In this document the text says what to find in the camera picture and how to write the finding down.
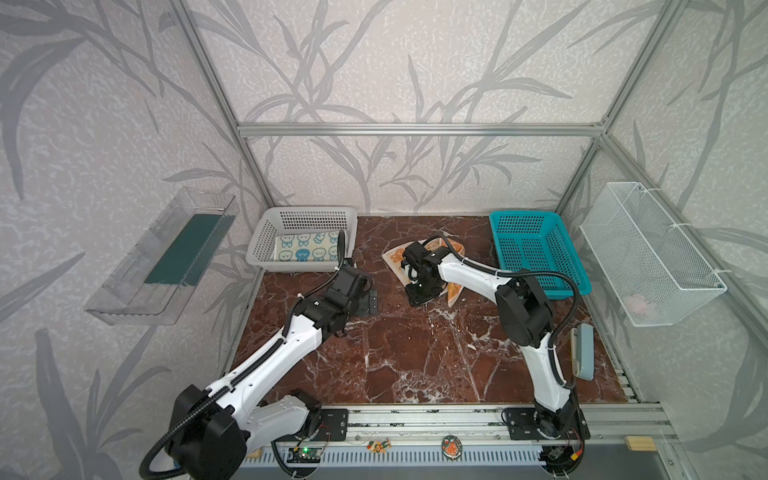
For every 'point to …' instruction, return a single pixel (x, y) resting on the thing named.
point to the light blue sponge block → (583, 351)
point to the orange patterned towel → (394, 262)
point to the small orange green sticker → (379, 447)
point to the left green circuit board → (304, 455)
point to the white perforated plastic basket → (261, 248)
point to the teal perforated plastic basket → (536, 240)
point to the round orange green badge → (451, 447)
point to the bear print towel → (307, 246)
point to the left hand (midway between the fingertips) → (363, 288)
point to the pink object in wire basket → (637, 303)
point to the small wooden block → (640, 443)
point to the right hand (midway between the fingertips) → (415, 291)
